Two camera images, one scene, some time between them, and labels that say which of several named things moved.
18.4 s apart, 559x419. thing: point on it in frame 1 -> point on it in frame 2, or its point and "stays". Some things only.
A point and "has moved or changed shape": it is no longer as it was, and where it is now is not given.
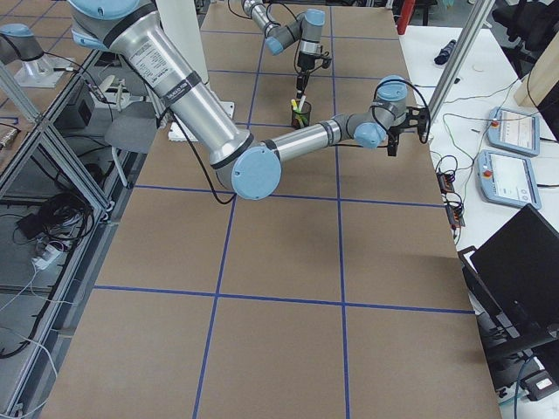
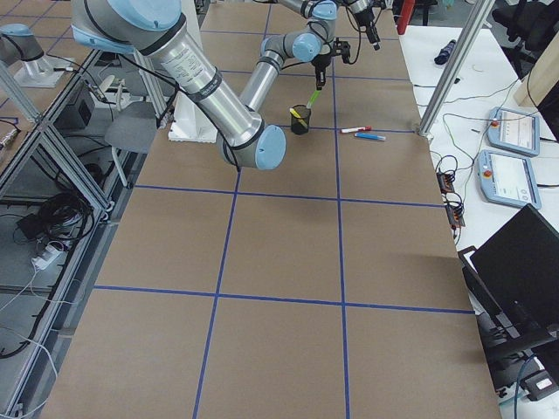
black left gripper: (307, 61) -> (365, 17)
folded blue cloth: (445, 52) stays
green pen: (303, 118) -> (313, 98)
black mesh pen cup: (301, 120) stays
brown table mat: (339, 294) stays
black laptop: (514, 282) stays
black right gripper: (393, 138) -> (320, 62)
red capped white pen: (303, 98) has moved or changed shape
